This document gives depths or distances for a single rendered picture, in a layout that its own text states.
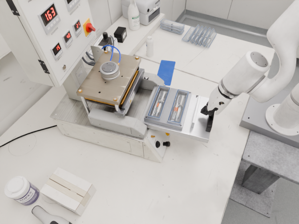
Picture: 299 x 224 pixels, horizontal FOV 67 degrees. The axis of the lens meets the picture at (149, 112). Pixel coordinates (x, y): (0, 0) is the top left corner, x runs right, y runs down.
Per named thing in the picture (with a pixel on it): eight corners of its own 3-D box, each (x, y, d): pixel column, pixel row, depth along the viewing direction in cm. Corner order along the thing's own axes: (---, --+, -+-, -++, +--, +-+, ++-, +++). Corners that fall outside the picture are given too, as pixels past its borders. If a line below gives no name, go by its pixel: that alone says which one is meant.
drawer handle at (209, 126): (205, 131, 92) (207, 126, 89) (210, 104, 101) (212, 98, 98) (210, 132, 92) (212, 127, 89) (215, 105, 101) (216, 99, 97)
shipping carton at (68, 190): (46, 197, 100) (38, 190, 92) (66, 172, 106) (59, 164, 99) (79, 218, 94) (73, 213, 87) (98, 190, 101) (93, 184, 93)
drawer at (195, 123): (139, 127, 99) (139, 116, 93) (154, 91, 111) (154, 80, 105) (207, 144, 93) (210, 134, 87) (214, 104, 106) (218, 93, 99)
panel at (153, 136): (162, 159, 109) (145, 138, 97) (176, 111, 126) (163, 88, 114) (166, 159, 108) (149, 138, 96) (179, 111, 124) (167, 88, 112)
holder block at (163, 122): (143, 121, 96) (143, 118, 94) (157, 88, 107) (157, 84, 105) (181, 130, 93) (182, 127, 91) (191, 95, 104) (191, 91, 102)
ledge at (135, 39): (68, 71, 148) (66, 66, 144) (133, 10, 191) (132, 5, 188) (106, 86, 139) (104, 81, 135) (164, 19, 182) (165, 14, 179)
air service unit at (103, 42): (98, 68, 116) (92, 44, 105) (110, 50, 125) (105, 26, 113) (107, 70, 115) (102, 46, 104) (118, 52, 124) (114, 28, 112)
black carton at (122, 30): (115, 42, 159) (113, 33, 153) (119, 34, 164) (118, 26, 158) (123, 43, 158) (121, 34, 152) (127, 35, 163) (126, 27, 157)
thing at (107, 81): (68, 103, 97) (58, 82, 86) (99, 58, 114) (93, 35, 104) (121, 116, 92) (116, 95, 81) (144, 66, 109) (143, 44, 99)
